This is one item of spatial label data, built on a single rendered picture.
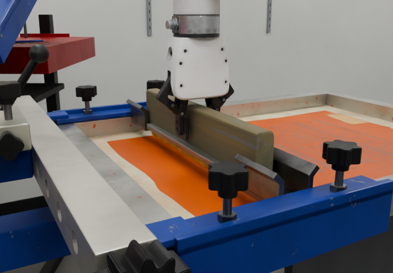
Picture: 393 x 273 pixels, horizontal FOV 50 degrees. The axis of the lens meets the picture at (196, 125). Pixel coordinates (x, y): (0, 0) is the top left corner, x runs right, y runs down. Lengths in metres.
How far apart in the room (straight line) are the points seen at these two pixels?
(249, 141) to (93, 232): 0.28
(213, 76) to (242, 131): 0.15
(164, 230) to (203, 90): 0.32
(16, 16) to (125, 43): 1.71
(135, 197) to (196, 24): 0.28
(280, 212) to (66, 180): 0.23
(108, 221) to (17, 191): 2.46
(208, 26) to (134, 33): 2.14
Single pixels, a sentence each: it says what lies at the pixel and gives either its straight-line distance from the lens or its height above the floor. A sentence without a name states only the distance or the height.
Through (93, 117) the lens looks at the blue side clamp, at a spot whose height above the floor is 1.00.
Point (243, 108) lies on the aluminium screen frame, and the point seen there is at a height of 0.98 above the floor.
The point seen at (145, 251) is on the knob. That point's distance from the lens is 0.31.
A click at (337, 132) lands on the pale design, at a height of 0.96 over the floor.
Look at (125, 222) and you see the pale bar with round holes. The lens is 0.37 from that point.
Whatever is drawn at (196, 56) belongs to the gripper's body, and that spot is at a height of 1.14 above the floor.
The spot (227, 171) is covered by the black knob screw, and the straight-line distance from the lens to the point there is 0.42.
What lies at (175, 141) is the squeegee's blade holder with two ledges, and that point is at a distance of 0.75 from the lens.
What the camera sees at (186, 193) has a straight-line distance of 0.63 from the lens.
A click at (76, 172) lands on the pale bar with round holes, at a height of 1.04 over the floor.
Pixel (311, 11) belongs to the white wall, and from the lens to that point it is 3.59.
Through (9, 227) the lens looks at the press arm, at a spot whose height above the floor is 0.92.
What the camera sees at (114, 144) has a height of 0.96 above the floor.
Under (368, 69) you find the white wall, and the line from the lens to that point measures 4.15.
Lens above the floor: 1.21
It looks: 15 degrees down
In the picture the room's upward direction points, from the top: straight up
